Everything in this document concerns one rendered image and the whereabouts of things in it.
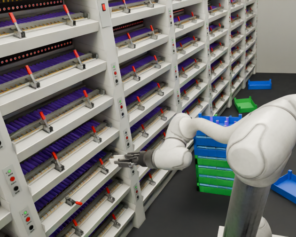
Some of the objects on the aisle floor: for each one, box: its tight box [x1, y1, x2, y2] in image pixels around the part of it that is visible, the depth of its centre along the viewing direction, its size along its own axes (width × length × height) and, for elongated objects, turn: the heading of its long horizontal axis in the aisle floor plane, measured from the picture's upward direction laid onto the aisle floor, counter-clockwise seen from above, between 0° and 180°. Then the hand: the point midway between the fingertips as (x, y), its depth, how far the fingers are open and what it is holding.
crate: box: [197, 183, 232, 196], centre depth 217 cm, size 30×20×8 cm
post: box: [0, 84, 46, 237], centre depth 110 cm, size 20×9×176 cm, turn 76°
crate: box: [271, 170, 296, 210], centre depth 198 cm, size 30×20×8 cm
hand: (117, 159), depth 147 cm, fingers open, 3 cm apart
